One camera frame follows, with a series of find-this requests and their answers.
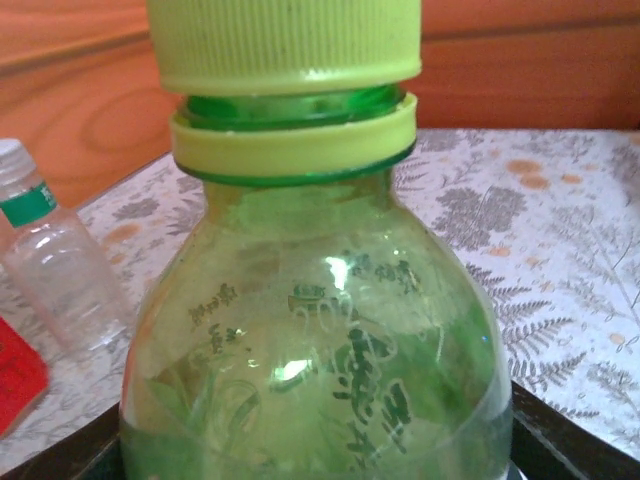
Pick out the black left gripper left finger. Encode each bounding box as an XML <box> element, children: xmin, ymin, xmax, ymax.
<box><xmin>17</xmin><ymin>404</ymin><xmax>126</xmax><ymax>480</ymax></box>

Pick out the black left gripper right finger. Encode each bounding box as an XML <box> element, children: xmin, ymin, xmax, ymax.
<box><xmin>508</xmin><ymin>383</ymin><xmax>640</xmax><ymax>480</ymax></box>

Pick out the red plastic bottle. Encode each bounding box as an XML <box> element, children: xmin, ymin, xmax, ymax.
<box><xmin>0</xmin><ymin>314</ymin><xmax>50</xmax><ymax>439</ymax></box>

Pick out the clear bottle with green band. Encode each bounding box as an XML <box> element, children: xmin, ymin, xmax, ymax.
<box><xmin>0</xmin><ymin>172</ymin><xmax>131</xmax><ymax>351</ymax></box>

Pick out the green plastic bottle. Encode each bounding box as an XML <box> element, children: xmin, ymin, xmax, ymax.
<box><xmin>119</xmin><ymin>82</ymin><xmax>516</xmax><ymax>480</ymax></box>

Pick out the translucent white bottle cap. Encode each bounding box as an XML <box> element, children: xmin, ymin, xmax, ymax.
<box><xmin>0</xmin><ymin>138</ymin><xmax>39</xmax><ymax>204</ymax></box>

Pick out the lime green bottle cap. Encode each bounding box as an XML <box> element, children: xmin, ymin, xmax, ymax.
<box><xmin>145</xmin><ymin>0</ymin><xmax>424</xmax><ymax>97</ymax></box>

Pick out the floral table covering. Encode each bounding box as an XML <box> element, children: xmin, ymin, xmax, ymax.
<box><xmin>0</xmin><ymin>127</ymin><xmax>640</xmax><ymax>480</ymax></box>

